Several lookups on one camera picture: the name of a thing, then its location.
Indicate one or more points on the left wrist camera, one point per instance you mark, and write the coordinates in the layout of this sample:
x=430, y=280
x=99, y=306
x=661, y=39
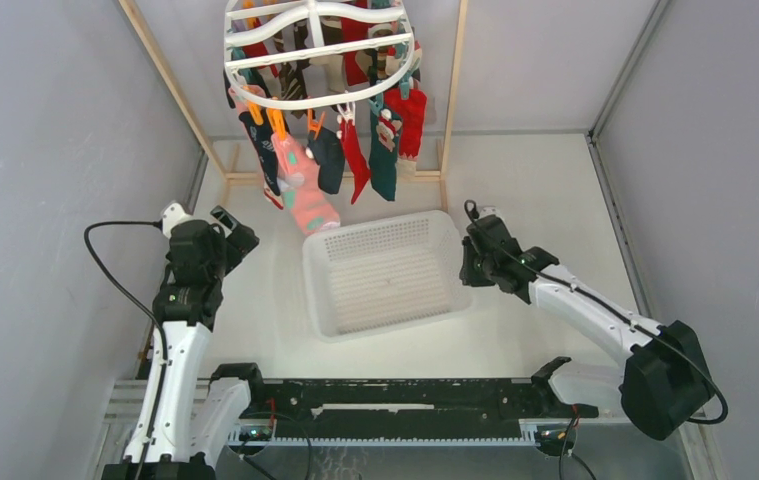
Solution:
x=173, y=215

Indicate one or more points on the pink patterned sock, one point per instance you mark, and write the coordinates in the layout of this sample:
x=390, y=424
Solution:
x=298, y=176

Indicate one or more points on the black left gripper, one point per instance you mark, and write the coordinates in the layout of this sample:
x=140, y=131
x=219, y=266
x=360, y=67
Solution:
x=238, y=243

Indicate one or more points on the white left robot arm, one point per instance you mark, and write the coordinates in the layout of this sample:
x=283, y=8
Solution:
x=171, y=440

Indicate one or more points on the dark teal sock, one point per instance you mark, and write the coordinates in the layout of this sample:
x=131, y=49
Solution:
x=383, y=150

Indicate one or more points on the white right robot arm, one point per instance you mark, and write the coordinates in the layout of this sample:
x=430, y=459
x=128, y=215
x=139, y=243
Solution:
x=659, y=380

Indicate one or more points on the navy blue sock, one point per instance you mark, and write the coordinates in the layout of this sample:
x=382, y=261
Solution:
x=326, y=149

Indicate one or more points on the white round clip hanger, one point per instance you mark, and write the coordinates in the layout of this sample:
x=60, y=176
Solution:
x=245, y=26

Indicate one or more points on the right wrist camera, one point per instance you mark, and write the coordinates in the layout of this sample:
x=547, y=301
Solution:
x=488, y=213

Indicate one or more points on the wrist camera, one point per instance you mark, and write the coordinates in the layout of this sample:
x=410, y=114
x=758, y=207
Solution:
x=173, y=215
x=488, y=213

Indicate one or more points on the wooden hanging rack frame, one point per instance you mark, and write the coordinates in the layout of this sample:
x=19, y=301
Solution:
x=185, y=40

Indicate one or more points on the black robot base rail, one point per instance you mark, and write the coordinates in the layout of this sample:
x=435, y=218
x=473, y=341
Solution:
x=461, y=411

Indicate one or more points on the white plastic basket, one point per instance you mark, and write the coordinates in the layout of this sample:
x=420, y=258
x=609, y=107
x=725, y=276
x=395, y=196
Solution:
x=384, y=275

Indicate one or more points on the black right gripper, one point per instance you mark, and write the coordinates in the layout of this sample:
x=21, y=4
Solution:
x=467, y=275

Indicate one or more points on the red hanging sock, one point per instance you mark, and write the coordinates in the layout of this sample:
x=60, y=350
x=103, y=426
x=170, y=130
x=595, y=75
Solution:
x=353, y=155

